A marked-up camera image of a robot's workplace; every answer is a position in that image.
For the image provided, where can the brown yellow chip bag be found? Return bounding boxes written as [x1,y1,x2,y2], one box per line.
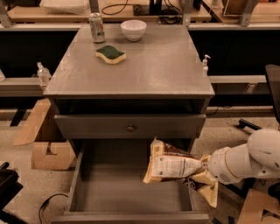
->
[143,138,218,207]

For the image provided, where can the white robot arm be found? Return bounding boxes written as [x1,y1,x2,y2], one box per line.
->
[207,129,280,185]

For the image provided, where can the grey drawer cabinet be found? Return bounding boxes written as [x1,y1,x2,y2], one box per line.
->
[45,24,214,151]

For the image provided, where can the closed grey middle drawer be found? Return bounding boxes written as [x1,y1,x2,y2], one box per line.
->
[54,115,206,139]

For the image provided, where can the open grey bottom drawer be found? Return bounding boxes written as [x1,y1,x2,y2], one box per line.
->
[52,139,208,224]

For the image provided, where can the white bag on shelf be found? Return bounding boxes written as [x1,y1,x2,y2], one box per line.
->
[39,0,89,15]

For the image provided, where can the green yellow sponge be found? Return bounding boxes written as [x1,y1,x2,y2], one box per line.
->
[95,45,126,65]

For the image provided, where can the white pump bottle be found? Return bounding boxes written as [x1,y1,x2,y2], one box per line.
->
[202,54,211,76]

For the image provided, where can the white bowl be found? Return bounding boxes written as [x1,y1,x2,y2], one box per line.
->
[121,20,147,41]

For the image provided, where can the cardboard box left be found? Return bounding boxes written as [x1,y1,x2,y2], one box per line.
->
[13,99,76,171]

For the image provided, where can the silver soda can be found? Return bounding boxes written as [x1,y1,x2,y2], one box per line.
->
[88,12,105,43]

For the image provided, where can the clear plastic bottle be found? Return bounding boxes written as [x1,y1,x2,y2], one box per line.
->
[37,62,52,85]

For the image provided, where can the black stand base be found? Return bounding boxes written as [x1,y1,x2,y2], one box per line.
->
[224,64,280,202]

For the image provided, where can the cardboard piece bottom right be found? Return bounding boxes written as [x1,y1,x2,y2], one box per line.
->
[237,189,280,224]

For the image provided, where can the black object bottom left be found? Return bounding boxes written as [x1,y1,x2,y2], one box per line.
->
[0,162,27,224]

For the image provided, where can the black cables on shelf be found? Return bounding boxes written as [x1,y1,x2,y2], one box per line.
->
[101,0,185,25]

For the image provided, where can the black floor cable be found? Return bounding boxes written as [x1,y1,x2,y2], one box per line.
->
[38,192,69,224]

